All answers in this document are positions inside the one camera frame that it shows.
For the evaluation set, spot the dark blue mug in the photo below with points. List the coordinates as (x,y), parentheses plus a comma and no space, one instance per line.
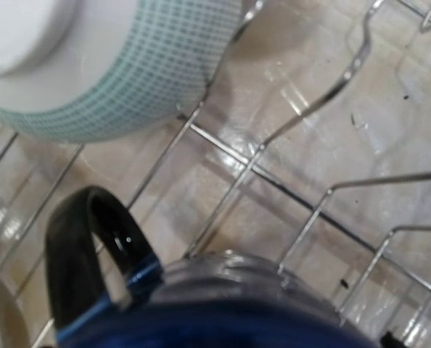
(107,288)

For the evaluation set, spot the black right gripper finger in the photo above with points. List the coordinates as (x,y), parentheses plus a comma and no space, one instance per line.
(388,340)

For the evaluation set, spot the grey striped ceramic bowl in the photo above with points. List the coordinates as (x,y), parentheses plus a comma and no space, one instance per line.
(86,71)

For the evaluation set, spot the white ceramic mug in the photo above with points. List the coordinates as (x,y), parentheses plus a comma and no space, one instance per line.
(12,327)

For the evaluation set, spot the metal wire dish rack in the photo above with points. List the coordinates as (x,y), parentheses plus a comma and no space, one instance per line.
(313,148)

